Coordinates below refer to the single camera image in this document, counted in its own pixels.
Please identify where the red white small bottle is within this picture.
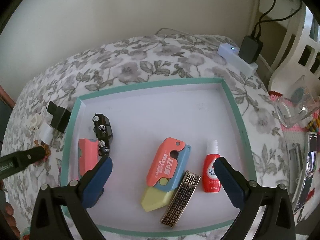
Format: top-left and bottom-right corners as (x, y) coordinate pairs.
(202, 140), (221, 193)

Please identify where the small pink toy knife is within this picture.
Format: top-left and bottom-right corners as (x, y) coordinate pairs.
(78, 139), (99, 177)

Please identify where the gold black patterned lighter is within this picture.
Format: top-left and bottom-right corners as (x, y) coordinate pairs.
(160, 171), (201, 228)

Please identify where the black toy car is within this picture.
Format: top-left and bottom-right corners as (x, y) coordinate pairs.
(92, 114), (113, 157)

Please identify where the person hand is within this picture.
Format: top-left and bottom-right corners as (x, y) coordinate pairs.
(1, 202), (21, 239)

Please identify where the brown pink puppy figurine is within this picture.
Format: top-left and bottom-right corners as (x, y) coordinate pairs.
(34, 140), (51, 159)

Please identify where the white charger cube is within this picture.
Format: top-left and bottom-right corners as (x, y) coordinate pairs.
(39, 122), (54, 145)

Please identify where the grey floral bedspread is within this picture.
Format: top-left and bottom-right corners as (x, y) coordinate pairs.
(0, 33), (298, 240)

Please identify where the black power adapter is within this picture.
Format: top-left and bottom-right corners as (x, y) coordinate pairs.
(47, 101), (71, 133)

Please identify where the silver nail clipper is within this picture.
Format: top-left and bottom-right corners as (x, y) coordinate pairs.
(286, 142), (304, 202)

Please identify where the clear glass cup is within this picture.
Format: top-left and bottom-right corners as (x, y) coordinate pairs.
(275, 75), (319, 128)

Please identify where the teal rimmed white tray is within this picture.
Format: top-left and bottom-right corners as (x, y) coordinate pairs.
(61, 78), (257, 237)

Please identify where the white wooden chair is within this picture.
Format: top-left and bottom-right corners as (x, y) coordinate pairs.
(254, 0), (320, 93)

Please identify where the white power strip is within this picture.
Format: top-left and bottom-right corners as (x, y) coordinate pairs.
(217, 43), (258, 77)

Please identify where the black plugged charger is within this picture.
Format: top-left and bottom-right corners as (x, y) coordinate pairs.
(239, 35), (263, 64)

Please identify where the black charger cable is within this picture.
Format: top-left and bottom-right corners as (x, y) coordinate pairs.
(251, 0), (304, 38)

